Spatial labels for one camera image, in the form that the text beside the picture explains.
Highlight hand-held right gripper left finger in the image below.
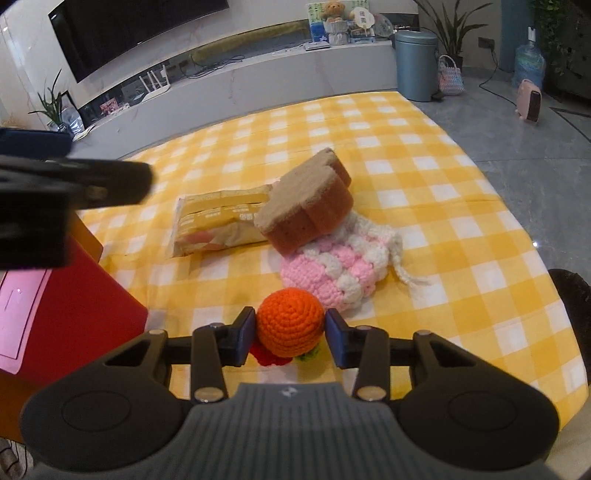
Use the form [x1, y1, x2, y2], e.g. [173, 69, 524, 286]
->
[104, 306, 257, 404]

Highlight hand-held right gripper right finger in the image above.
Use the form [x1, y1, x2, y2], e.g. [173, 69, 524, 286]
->
[324, 308, 484, 402]

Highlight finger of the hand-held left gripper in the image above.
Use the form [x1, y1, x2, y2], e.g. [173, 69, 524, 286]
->
[69, 158, 156, 209]
[0, 127, 75, 158]

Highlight orange crochet ball toy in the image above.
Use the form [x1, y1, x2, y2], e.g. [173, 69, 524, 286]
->
[249, 287, 326, 368]

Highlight orange cardboard box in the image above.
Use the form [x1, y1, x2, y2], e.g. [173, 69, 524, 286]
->
[0, 210, 105, 445]

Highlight green plant in glass vase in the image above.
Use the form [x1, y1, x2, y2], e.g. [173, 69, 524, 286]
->
[28, 69, 77, 136]

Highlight pink white crochet pouch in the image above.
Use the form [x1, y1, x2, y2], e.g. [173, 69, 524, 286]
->
[280, 210, 431, 320]

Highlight red flat box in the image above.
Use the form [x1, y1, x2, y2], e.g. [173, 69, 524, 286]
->
[0, 237, 149, 387]

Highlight yellow tissue packet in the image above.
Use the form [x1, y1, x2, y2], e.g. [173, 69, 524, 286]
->
[172, 182, 279, 259]

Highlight white router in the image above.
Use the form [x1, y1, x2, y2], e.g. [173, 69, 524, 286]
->
[139, 65, 172, 103]

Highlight brown toast-shaped sponge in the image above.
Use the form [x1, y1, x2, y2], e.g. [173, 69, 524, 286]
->
[253, 147, 355, 257]

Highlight black television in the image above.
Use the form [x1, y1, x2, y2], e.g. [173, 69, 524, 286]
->
[47, 0, 230, 84]

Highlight yellow checked mat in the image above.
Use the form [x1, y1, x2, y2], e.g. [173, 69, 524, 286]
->
[76, 90, 578, 407]

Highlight white marble TV cabinet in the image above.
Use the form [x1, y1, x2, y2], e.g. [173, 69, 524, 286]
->
[69, 39, 400, 154]

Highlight olive long cushion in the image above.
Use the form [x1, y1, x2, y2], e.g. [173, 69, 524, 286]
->
[191, 21, 309, 66]

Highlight dark round object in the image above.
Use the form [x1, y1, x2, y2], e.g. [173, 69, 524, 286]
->
[547, 268, 591, 354]

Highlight green picture card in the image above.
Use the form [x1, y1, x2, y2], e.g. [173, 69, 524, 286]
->
[307, 2, 327, 44]

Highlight teddy bear bouquet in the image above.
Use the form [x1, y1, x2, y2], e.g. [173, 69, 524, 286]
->
[321, 1, 352, 46]

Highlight grey pedal trash bin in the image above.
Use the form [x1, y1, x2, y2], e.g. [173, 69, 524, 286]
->
[394, 30, 439, 103]

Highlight pastel woven bag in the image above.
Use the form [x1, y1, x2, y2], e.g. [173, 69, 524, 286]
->
[436, 54, 465, 97]

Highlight pink space heater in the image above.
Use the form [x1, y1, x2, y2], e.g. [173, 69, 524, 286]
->
[516, 78, 544, 123]

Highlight tall leafy floor plant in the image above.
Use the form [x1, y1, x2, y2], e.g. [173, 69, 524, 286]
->
[413, 0, 491, 70]

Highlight blue water bottle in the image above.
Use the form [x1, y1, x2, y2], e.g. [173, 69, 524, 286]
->
[513, 27, 547, 91]

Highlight hanging vine plant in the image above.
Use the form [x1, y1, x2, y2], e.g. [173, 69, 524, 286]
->
[531, 0, 591, 80]

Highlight black cables on cabinet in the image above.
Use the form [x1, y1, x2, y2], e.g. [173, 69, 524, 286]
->
[178, 54, 245, 77]

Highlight black floor cable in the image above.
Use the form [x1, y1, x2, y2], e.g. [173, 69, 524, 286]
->
[478, 46, 520, 112]

